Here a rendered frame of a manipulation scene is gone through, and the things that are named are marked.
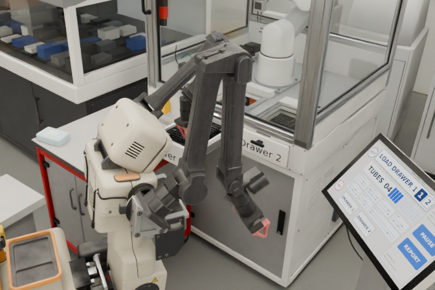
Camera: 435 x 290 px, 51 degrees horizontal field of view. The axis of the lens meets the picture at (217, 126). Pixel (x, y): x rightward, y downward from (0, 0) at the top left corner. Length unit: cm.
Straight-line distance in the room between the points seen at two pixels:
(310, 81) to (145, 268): 98
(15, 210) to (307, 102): 129
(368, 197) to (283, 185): 68
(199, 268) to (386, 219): 145
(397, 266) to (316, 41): 88
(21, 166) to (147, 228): 256
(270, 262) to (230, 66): 164
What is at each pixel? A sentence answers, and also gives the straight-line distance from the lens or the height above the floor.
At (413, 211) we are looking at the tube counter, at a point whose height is 112.
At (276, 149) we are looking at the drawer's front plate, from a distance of 213.
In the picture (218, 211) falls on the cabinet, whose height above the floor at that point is 32.
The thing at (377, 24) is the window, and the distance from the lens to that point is 242.
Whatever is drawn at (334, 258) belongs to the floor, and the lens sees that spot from 295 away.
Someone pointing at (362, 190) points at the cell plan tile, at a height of 106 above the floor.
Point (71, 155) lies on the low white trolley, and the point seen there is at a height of 76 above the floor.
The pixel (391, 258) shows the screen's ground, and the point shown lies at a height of 101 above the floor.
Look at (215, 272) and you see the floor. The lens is 276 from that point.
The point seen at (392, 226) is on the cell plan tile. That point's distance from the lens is 157.
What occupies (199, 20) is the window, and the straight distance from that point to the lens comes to 223.
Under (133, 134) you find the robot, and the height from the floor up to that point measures 136.
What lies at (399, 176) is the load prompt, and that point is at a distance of 164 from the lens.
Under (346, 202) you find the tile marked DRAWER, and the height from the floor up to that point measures 100.
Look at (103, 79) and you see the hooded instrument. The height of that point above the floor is 90.
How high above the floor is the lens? 202
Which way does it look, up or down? 29 degrees down
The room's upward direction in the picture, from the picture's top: 2 degrees clockwise
